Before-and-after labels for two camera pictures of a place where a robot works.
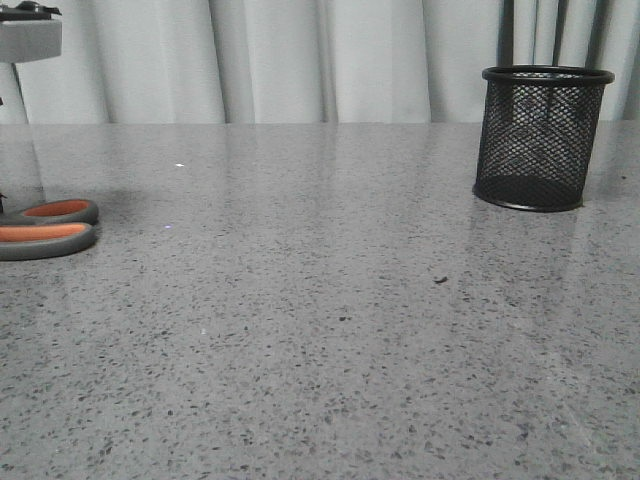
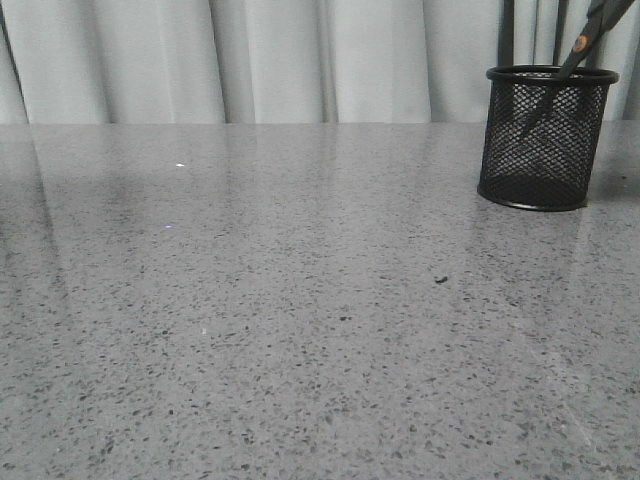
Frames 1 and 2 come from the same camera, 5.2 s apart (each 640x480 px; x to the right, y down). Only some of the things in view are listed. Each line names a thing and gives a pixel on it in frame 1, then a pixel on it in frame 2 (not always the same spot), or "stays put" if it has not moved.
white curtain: (310, 61) stays put
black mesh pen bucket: (538, 127) stays put
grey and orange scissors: (48, 229) → (600, 16)
